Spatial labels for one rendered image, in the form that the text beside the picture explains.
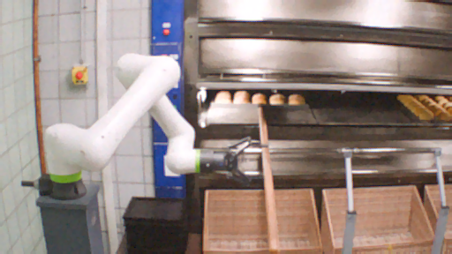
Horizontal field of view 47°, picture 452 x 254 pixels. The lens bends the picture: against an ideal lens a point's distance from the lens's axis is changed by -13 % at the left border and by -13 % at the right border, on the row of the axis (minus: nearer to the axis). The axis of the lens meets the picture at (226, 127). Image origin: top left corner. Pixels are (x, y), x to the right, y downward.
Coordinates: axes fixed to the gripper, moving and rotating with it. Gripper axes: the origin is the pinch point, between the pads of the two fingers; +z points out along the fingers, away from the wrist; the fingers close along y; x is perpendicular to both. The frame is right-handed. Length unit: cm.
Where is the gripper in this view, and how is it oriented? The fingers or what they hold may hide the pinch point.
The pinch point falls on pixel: (266, 161)
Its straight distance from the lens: 235.3
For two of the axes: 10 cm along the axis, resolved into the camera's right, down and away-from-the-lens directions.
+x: -0.3, 2.6, -9.7
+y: 0.0, 9.7, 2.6
